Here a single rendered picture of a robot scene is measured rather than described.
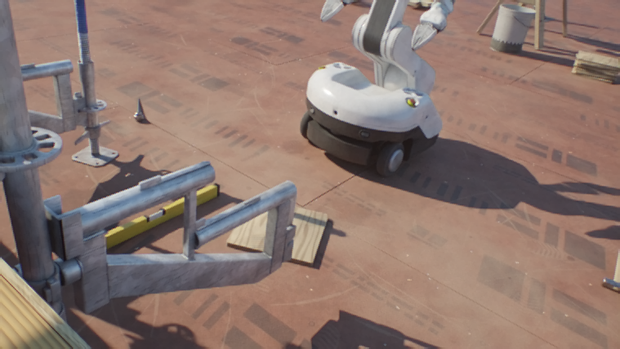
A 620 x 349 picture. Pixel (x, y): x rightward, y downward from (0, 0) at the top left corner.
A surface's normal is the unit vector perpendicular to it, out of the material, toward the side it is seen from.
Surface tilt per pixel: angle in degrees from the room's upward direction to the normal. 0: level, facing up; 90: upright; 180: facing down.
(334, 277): 0
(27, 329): 0
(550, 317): 0
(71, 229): 90
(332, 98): 55
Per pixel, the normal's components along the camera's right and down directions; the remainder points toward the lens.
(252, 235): 0.11, -0.85
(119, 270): 0.77, 0.40
